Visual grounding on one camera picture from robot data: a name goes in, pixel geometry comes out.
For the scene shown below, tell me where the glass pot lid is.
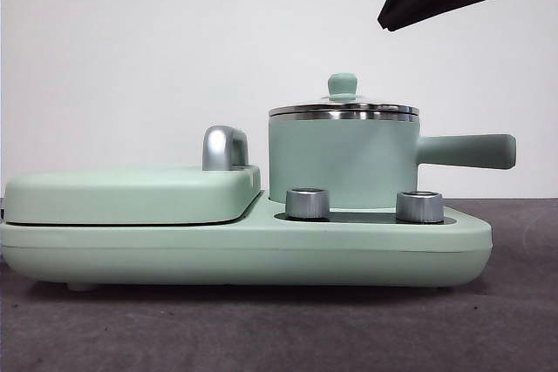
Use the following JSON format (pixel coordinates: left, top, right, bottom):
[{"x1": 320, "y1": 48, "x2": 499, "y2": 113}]
[{"x1": 267, "y1": 72, "x2": 419, "y2": 118}]

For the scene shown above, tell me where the silver control knob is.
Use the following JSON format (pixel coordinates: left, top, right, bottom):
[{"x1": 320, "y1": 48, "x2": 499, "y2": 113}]
[
  {"x1": 395, "y1": 190, "x2": 446, "y2": 223},
  {"x1": 285, "y1": 187, "x2": 332, "y2": 220}
]

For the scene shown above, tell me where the mint green breakfast machine base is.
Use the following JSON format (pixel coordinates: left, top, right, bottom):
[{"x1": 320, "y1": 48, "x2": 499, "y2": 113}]
[{"x1": 0, "y1": 208, "x2": 494, "y2": 293}]

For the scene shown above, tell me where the mint green pot with handle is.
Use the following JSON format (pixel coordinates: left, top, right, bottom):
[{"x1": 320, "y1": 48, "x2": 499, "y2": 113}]
[{"x1": 266, "y1": 114, "x2": 518, "y2": 211}]

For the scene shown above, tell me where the green griddle cover, silver handle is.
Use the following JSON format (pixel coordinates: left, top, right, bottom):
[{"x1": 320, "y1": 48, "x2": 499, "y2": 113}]
[{"x1": 3, "y1": 125, "x2": 262, "y2": 226}]

